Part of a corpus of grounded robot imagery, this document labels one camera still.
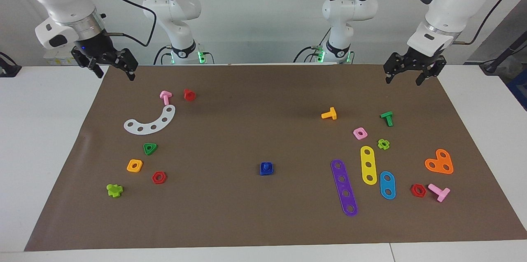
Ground black base cable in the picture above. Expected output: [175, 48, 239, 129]
[153, 44, 173, 65]
[293, 46, 326, 63]

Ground purple four-hole plate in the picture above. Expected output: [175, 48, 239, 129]
[331, 159, 359, 217]

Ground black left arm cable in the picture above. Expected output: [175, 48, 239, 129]
[368, 0, 508, 46]

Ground black stand pole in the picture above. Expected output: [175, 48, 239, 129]
[480, 33, 527, 75]

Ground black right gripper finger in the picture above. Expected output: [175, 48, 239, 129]
[117, 47, 139, 82]
[84, 57, 105, 79]

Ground lime cross-head plastic bolt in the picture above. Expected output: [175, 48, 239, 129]
[106, 183, 124, 199]

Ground orange heart-shaped three-hole plate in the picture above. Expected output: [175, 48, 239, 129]
[424, 149, 454, 175]

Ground blue crate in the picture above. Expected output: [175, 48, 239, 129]
[506, 70, 527, 111]

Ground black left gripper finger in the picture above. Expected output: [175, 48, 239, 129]
[415, 57, 448, 87]
[383, 52, 403, 85]

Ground yellow three-hole plate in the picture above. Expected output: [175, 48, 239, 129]
[360, 145, 378, 186]

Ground white curved five-hole plate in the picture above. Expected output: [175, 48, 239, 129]
[124, 105, 176, 135]

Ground large pink plastic bolt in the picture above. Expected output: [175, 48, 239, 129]
[428, 183, 451, 203]

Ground brown table mat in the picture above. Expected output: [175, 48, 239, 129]
[24, 63, 527, 252]

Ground blue two-hole plate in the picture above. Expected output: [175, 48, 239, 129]
[379, 171, 396, 200]

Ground white box yellow labels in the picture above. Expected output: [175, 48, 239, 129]
[43, 50, 79, 67]

